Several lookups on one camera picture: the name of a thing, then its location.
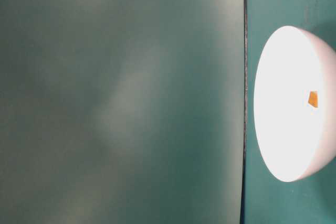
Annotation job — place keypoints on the white round bowl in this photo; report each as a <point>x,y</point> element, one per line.
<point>295,139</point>

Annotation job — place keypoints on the small red block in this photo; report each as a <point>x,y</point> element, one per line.
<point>313,99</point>

